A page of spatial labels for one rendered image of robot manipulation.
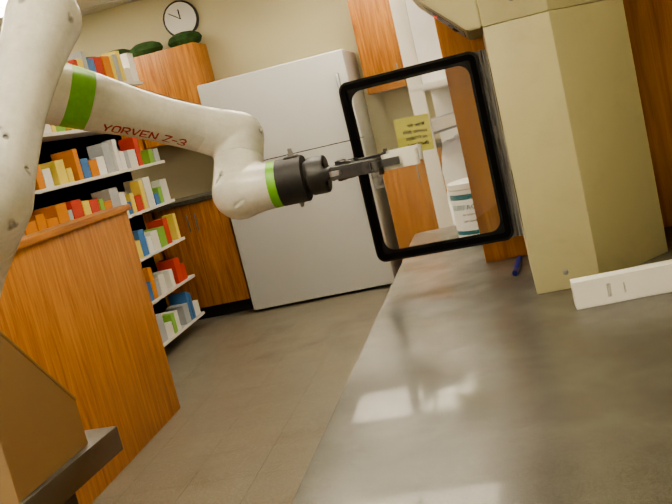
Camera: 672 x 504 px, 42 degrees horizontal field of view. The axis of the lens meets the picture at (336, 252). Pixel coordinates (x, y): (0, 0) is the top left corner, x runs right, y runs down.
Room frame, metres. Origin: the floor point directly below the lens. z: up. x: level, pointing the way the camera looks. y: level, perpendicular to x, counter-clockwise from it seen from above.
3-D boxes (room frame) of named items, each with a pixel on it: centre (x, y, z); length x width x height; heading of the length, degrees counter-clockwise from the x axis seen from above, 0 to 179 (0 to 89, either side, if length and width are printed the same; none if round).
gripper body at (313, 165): (1.70, -0.03, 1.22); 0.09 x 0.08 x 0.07; 79
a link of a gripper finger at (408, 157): (1.62, -0.16, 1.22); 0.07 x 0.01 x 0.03; 79
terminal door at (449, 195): (1.85, -0.23, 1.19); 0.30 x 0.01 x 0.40; 71
